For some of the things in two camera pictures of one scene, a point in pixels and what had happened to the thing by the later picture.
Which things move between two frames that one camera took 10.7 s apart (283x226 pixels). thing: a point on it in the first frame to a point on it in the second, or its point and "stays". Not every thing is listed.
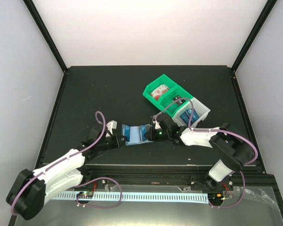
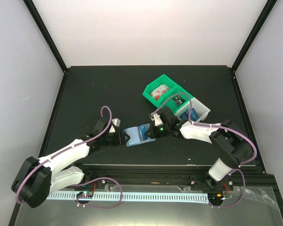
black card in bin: [180, 101] stays
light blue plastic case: [136, 135] stays
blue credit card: [126, 131] to [143, 130]
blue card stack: [186, 115] stays
